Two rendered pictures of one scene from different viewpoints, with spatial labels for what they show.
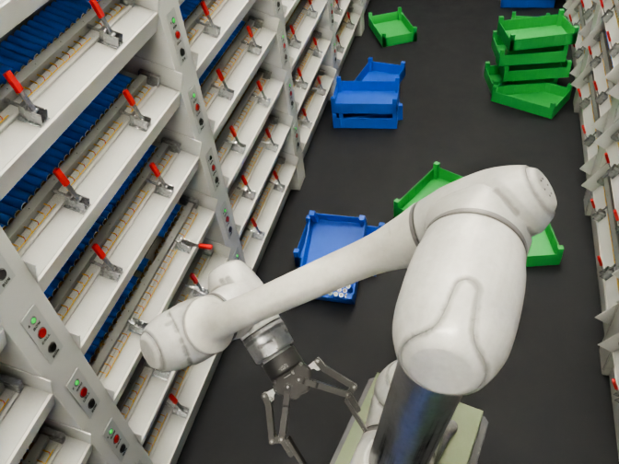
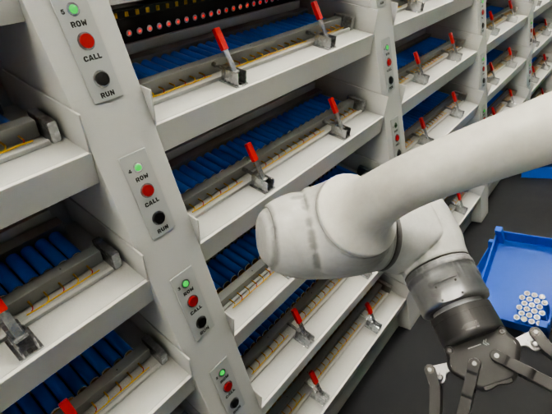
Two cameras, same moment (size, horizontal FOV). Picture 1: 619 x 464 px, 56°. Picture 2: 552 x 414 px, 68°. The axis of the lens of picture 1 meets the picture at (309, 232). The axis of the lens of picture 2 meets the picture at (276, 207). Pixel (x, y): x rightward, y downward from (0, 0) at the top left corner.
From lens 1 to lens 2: 0.65 m
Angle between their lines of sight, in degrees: 29
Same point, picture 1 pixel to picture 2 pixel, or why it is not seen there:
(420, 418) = not seen: outside the picture
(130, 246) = (290, 168)
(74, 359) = (188, 252)
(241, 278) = not seen: hidden behind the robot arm
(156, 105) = (345, 38)
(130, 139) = (310, 52)
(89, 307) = (227, 209)
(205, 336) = (347, 218)
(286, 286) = (510, 118)
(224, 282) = not seen: hidden behind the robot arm
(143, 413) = (273, 375)
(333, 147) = (521, 192)
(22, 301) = (127, 135)
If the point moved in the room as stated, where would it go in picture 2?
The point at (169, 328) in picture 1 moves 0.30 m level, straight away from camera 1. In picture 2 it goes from (296, 201) to (285, 131)
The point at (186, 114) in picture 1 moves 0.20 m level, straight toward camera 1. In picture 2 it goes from (376, 63) to (382, 80)
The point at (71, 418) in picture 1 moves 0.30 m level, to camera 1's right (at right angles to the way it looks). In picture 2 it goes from (170, 328) to (370, 349)
